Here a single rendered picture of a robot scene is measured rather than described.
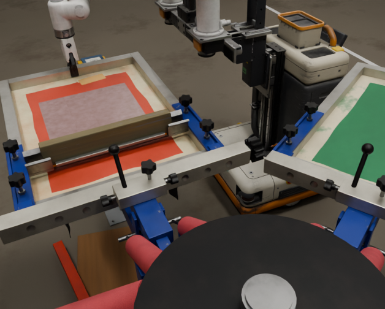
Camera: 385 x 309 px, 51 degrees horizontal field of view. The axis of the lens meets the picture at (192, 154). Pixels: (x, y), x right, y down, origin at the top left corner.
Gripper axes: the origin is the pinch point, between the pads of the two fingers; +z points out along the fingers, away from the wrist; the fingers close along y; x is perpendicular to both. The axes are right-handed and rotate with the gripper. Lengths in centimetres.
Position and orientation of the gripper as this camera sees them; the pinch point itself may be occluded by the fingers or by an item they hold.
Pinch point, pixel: (73, 69)
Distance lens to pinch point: 179.9
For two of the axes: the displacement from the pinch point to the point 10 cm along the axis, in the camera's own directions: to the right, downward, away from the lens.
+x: -9.1, 2.8, -3.1
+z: 0.2, 7.7, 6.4
